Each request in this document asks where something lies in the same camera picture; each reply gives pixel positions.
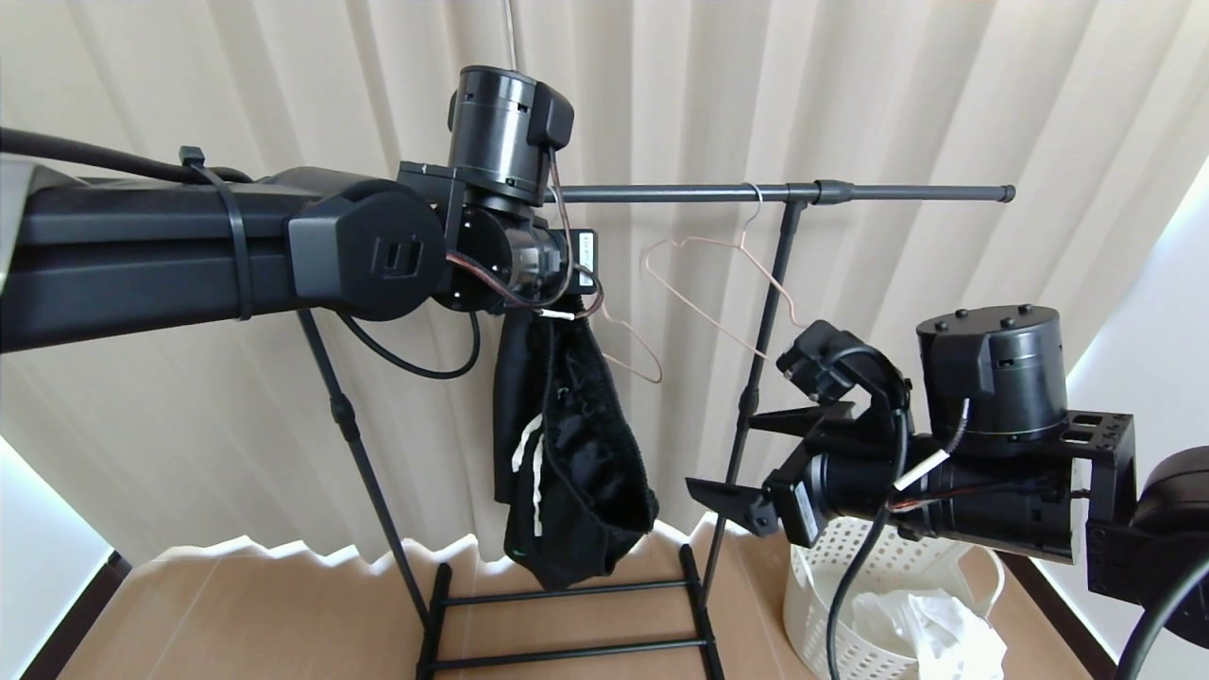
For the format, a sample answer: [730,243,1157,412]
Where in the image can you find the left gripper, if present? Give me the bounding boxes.
[444,206,600,315]

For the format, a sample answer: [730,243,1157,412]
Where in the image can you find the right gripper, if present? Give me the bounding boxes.
[685,404,1078,565]

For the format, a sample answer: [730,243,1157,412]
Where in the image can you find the pink clothes hanger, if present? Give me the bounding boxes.
[586,283,664,385]
[642,182,804,360]

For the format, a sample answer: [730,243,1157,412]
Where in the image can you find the black shorts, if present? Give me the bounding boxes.
[491,307,660,591]

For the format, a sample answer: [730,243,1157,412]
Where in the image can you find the white laundry basket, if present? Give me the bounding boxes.
[782,515,1004,680]

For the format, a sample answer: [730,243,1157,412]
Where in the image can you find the black clothes rack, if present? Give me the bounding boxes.
[295,179,1017,680]

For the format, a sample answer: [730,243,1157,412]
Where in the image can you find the white garment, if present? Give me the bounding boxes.
[850,587,1007,680]

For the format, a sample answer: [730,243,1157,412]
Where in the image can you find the beige curtain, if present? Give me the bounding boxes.
[0,0,1209,577]

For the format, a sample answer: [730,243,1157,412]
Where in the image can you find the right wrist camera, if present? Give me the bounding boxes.
[776,319,912,452]

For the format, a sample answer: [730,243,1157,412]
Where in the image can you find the black cable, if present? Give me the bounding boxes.
[0,127,483,381]
[825,345,1209,680]

